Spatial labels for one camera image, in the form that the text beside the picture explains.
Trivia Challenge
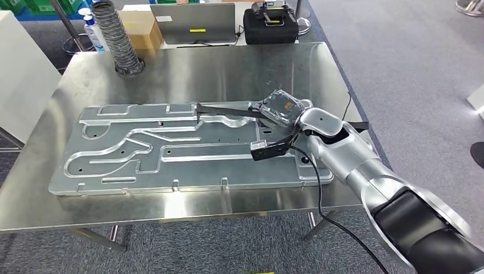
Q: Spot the black plastic frame part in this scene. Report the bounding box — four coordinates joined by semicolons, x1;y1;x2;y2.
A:
195;101;370;134

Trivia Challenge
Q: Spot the stainless steel workbench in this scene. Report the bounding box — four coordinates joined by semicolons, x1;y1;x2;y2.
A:
0;41;393;253

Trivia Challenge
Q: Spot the stamped grey metal panel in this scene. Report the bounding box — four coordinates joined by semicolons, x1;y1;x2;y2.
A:
48;99;336;197

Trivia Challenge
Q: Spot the black carrying case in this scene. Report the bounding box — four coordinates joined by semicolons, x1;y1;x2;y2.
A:
243;7;300;46

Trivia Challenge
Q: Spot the grey laptop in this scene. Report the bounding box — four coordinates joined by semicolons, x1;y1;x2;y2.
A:
150;3;237;49

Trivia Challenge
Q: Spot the black remote controller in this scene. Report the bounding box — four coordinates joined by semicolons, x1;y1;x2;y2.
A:
251;0;298;27

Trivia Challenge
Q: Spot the chrome stanchion with round base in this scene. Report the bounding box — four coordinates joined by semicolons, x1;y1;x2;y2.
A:
49;0;96;56
295;0;312;36

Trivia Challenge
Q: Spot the brown cardboard box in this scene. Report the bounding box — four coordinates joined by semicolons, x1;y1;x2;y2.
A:
118;4;164;52

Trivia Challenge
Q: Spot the white bottle with blue label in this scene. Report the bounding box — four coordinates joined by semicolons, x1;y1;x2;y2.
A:
78;7;111;53

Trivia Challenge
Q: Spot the white cabinet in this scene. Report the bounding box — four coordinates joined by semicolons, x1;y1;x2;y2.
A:
0;10;63;145

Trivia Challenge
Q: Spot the green plastic crate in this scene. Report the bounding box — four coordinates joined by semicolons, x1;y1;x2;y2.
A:
24;0;86;16
0;0;27;16

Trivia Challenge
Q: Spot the person's black shoe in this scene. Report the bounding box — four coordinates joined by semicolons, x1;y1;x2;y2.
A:
470;142;484;170

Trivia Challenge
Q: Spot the white podium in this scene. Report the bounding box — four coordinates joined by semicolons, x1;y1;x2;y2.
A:
466;83;484;122

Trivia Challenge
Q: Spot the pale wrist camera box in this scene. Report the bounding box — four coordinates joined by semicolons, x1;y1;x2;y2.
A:
249;140;289;162

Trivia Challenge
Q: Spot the black camera bracket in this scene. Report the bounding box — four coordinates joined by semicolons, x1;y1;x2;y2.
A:
277;126;304;153

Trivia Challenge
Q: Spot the black camera cable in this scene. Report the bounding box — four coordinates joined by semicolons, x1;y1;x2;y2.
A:
289;145;391;274

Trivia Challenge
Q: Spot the thin black cable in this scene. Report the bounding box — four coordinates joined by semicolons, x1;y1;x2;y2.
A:
341;91;353;122

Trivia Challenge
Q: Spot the grey corrugated hose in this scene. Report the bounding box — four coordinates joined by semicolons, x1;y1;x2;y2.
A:
91;0;146;78

